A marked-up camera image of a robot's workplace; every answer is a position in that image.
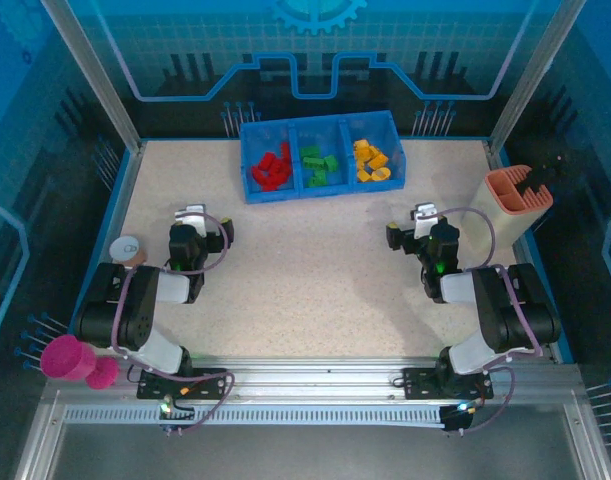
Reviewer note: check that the blue three-compartment plastic bin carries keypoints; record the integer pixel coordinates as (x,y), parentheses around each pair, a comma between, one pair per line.
(265,135)

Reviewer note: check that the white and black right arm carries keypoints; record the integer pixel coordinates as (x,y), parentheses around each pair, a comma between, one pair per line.
(457,289)

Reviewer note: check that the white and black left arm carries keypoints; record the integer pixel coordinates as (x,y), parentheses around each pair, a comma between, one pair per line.
(167,287)

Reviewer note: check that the beige holder with orange rim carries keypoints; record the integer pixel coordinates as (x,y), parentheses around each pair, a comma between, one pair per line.
(490,220)

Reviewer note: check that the tin can with pull tab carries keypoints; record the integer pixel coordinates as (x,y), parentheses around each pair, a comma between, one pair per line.
(126,248)

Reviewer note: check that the pink dumbbell-shaped toy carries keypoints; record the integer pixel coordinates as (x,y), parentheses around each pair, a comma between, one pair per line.
(65,357)

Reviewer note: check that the small black controller board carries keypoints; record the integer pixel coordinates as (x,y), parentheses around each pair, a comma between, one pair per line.
(457,417)
(180,417)

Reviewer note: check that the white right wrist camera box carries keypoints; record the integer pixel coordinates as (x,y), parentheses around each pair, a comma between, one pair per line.
(425,220)

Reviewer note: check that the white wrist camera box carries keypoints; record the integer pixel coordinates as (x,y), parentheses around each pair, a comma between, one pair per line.
(425,220)
(192,216)

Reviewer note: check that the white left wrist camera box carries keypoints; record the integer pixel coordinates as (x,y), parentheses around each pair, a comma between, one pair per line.
(192,216)

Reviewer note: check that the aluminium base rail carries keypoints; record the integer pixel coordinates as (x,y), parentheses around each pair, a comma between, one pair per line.
(310,380)

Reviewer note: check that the aluminium frame post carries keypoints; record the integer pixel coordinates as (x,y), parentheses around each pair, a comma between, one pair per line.
(96,75)
(532,75)

